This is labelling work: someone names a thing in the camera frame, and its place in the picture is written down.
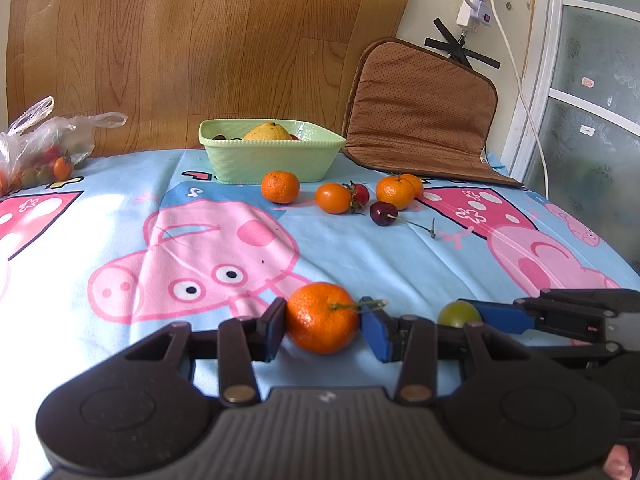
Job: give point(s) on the black tape cross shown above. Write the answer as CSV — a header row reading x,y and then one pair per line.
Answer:
x,y
450,47

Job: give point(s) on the large tangerine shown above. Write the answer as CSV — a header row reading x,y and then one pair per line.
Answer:
x,y
320,320

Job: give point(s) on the red cherry tomato with stem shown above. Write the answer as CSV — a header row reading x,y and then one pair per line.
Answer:
x,y
361,195

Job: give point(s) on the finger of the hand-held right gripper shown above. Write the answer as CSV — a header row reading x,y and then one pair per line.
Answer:
x,y
500,316
607,347

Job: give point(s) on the green plastic basin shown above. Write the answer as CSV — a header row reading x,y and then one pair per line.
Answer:
x,y
270,162

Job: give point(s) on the yellow-green cherry tomato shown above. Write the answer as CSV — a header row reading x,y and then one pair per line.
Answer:
x,y
457,314

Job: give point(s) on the person's right hand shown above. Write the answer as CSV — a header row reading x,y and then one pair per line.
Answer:
x,y
619,465

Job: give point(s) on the clear plastic bag of produce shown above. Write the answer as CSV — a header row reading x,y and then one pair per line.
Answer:
x,y
45,150

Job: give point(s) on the cartoon pig printed blanket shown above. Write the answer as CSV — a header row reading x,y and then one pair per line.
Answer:
x,y
350,255

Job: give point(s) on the orange cherry tomato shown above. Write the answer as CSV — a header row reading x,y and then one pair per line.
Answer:
x,y
332,198

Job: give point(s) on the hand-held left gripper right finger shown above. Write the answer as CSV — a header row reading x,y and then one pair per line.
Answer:
x,y
375,332

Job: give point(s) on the small orange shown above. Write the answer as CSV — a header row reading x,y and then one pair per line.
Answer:
x,y
416,186

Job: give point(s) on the wood-grain vinyl sheet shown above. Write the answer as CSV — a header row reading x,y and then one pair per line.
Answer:
x,y
200,35

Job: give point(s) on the white framed window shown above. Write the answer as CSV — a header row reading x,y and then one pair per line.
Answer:
x,y
590,60

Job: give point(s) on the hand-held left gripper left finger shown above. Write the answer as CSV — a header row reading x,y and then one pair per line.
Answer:
x,y
274,327

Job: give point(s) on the brown seat cushion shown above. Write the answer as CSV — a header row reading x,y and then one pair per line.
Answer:
x,y
425,110

